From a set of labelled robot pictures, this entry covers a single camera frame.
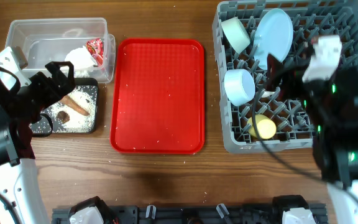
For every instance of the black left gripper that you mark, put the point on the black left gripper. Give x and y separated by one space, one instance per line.
55 94

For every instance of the crumpled white tissue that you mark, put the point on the crumpled white tissue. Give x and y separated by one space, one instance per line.
81 58

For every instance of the red snack wrapper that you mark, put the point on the red snack wrapper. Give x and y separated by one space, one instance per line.
96 49

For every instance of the light blue plate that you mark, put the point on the light blue plate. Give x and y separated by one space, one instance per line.
274 35

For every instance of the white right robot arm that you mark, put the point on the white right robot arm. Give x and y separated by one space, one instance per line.
332 105

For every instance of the white plastic spoon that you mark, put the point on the white plastic spoon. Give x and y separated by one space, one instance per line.
266 94

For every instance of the red serving tray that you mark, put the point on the red serving tray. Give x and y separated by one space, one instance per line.
159 94

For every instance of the white rice pile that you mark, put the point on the white rice pile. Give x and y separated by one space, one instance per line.
79 102

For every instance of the yellow plastic cup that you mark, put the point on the yellow plastic cup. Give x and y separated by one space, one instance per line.
266 127

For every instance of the mint green bowl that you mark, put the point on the mint green bowl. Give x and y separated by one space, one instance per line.
236 34

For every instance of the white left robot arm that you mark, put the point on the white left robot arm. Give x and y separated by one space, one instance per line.
20 198

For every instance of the brown carrot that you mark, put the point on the brown carrot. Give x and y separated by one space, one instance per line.
66 100

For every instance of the grey dishwasher rack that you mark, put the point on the grey dishwasher rack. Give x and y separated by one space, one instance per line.
309 18

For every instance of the clear plastic waste bin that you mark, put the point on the clear plastic waste bin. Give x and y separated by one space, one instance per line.
46 40

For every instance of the light blue rice bowl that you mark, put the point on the light blue rice bowl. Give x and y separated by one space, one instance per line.
239 86

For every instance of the black food waste tray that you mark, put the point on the black food waste tray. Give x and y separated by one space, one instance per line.
82 124

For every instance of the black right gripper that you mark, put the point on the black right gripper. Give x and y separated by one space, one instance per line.
293 77

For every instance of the brown food lump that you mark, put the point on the brown food lump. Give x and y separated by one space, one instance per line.
63 117

